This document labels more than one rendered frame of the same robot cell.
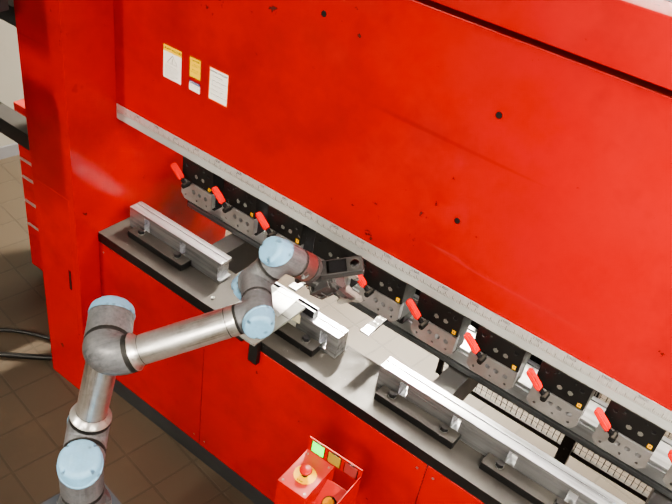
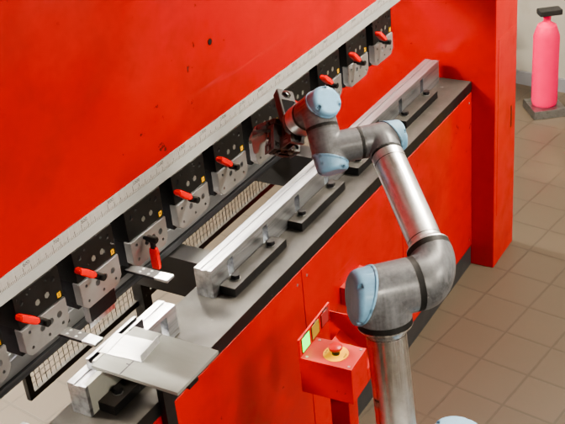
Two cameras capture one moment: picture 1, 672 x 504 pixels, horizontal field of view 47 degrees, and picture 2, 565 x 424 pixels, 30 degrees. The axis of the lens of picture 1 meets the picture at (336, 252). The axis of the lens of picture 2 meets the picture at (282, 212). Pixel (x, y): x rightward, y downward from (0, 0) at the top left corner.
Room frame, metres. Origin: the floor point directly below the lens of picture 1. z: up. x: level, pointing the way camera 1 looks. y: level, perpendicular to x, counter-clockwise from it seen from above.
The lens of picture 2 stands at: (1.57, 2.34, 2.58)
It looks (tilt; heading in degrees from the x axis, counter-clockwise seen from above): 29 degrees down; 271
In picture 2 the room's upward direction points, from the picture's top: 6 degrees counter-clockwise
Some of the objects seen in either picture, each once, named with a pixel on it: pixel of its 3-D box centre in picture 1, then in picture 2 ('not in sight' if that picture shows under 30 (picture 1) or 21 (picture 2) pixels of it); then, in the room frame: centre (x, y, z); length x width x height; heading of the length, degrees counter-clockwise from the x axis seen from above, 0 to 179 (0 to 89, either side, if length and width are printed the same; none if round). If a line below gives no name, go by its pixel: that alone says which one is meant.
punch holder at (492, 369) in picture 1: (500, 352); (255, 129); (1.69, -0.52, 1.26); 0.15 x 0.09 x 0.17; 58
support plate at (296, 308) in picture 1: (260, 313); (155, 359); (1.97, 0.22, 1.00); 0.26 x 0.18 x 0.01; 148
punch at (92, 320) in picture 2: not in sight; (99, 302); (2.10, 0.14, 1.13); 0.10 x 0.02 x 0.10; 58
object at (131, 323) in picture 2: (294, 299); (115, 342); (2.08, 0.12, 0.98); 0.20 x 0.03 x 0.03; 58
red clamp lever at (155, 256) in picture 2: not in sight; (152, 251); (1.96, 0.04, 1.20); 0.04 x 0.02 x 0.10; 148
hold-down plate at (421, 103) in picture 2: not in sight; (415, 108); (1.10, -1.37, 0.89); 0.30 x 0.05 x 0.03; 58
